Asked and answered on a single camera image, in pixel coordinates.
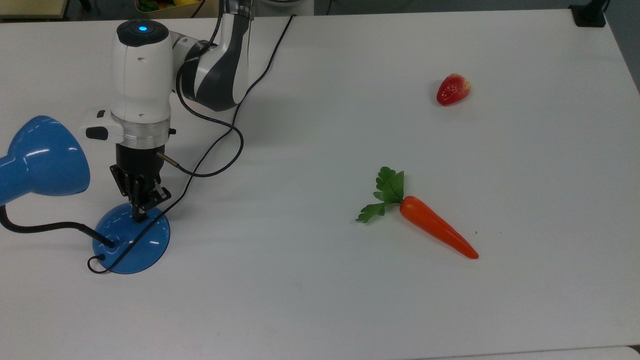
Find red toy strawberry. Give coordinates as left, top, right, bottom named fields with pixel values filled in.
left=436, top=73, right=472, bottom=107

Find black table clamp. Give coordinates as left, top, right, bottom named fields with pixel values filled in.
left=569, top=0, right=611, bottom=28

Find orange toy carrot green leaves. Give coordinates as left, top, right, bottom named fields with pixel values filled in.
left=355, top=166, right=480, bottom=260

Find wooden side table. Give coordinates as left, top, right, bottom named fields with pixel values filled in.
left=0, top=0, right=69, bottom=20

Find black lamp power cable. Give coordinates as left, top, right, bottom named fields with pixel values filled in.
left=87, top=14, right=297, bottom=275

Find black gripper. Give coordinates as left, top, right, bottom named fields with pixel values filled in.
left=109, top=144, right=173, bottom=223

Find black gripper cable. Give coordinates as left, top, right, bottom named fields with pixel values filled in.
left=156, top=0, right=246, bottom=179

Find beige box of toy food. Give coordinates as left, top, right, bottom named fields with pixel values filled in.
left=134, top=0, right=224, bottom=20

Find blue desk lamp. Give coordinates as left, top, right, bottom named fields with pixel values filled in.
left=0, top=115, right=171, bottom=275

